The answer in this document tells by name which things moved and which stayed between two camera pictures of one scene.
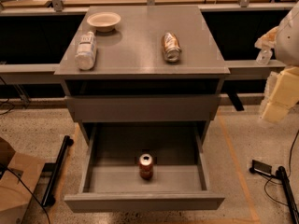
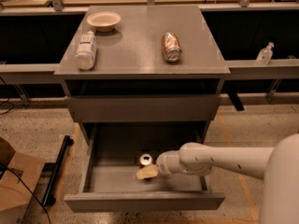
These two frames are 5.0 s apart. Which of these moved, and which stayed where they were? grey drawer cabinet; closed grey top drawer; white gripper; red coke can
Moved: white gripper
Stayed: grey drawer cabinet; red coke can; closed grey top drawer
